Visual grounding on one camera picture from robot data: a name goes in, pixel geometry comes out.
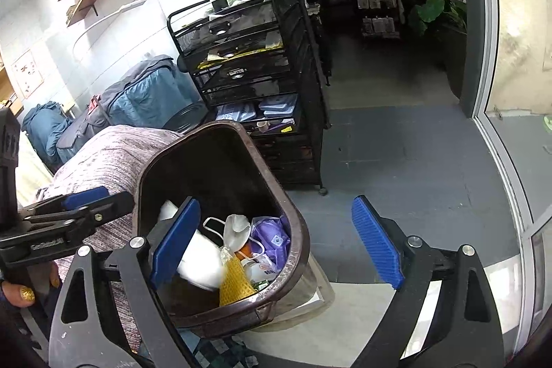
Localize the orange juice bottle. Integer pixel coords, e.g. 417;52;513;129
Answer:
151;198;224;290

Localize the yellow sponge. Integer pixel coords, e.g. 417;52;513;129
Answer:
219;252;256;306

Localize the orange fruit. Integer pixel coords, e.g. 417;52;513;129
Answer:
236;242;253;261

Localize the purple plastic bag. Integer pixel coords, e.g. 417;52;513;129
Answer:
251;216;291;272

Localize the white tissue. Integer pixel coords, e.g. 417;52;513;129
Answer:
241;254;278;284

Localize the dark brown trash bin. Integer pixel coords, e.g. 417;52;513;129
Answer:
133;120;315;338

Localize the hand with gold nails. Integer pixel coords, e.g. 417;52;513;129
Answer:
1;261;62;308

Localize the blue bundle of bedding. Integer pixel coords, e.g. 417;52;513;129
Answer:
22;101;72;173

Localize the wooden cubby shelf unit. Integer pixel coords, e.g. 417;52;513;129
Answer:
0;58;23;117

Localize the blue covered massage bed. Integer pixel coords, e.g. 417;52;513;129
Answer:
56;55;200;163

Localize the black round stool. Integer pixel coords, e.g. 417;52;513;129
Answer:
163;56;210;133

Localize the white floor lamp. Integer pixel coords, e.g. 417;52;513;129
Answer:
71;0;147;50

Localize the black mesh drawer cart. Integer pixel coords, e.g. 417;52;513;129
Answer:
167;0;329;195

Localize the potted green plant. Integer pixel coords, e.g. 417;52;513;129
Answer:
414;0;468;34

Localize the wall poster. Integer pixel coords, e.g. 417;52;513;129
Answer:
14;50;44;99

